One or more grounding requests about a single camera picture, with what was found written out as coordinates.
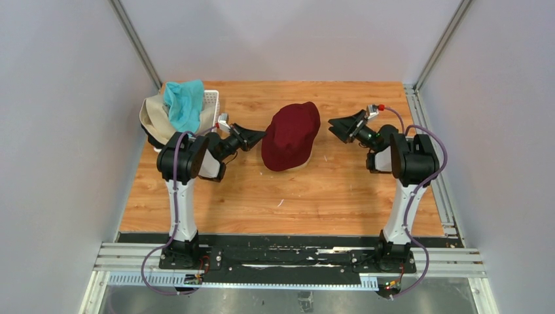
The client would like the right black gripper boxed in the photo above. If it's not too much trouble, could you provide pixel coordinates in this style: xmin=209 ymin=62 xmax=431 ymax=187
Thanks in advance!
xmin=329 ymin=110 xmax=379 ymax=152

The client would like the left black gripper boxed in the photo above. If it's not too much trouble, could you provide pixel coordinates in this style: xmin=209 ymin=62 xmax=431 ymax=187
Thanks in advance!
xmin=217 ymin=124 xmax=266 ymax=162

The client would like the maroon bucket hat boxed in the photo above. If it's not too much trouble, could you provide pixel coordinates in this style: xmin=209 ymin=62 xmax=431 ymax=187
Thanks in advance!
xmin=261 ymin=101 xmax=321 ymax=172

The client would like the teal bucket hat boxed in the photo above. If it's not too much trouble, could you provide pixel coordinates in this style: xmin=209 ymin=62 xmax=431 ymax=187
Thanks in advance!
xmin=163 ymin=80 xmax=204 ymax=133

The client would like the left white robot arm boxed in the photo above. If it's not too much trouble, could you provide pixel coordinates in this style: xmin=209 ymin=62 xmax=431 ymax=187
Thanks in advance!
xmin=156 ymin=124 xmax=266 ymax=270

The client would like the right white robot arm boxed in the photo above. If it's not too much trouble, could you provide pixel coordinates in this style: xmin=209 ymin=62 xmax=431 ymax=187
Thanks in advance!
xmin=329 ymin=105 xmax=445 ymax=273

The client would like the wooden hat stand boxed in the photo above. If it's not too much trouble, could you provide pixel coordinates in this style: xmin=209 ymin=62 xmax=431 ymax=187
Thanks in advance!
xmin=287 ymin=156 xmax=312 ymax=172

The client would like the white perforated plastic basket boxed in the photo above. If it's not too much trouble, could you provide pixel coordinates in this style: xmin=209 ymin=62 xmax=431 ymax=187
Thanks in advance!
xmin=154 ymin=90 xmax=221 ymax=152

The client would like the beige bucket hat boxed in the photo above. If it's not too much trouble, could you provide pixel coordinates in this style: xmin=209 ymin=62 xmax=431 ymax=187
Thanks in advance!
xmin=139 ymin=94 xmax=218 ymax=146

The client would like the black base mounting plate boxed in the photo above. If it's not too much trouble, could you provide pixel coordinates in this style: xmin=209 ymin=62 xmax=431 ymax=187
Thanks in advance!
xmin=116 ymin=233 xmax=465 ymax=287

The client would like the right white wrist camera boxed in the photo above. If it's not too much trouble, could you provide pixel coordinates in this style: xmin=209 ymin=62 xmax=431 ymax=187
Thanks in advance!
xmin=365 ymin=104 xmax=380 ymax=122

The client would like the white slotted cable duct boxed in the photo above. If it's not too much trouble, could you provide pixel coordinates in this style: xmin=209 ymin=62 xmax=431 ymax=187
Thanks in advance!
xmin=107 ymin=271 xmax=379 ymax=292

